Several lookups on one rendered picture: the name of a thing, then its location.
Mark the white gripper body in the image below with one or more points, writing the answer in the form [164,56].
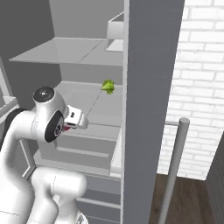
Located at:
[81,122]

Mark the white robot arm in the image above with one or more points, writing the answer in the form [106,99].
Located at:
[20,163]

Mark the red strawberry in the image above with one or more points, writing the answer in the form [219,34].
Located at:
[66,127]

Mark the white fridge shelf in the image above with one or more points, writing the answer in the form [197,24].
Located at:
[99,108]

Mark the white fridge crisper drawer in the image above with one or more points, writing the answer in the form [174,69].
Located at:
[87,151]

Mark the glass fridge shelf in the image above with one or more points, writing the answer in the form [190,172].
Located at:
[67,52]

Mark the grey fridge door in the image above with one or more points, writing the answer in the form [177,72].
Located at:
[151,87]

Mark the grey fridge freezer drawer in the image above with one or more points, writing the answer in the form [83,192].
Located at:
[102,201]

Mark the grey fridge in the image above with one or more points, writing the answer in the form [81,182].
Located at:
[84,20]

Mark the green lettuce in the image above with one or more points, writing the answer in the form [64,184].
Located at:
[108,86]

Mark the small white door bin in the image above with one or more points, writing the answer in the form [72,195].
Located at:
[115,35]

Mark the dark grey cabinet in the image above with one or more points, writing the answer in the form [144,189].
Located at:
[217,186]

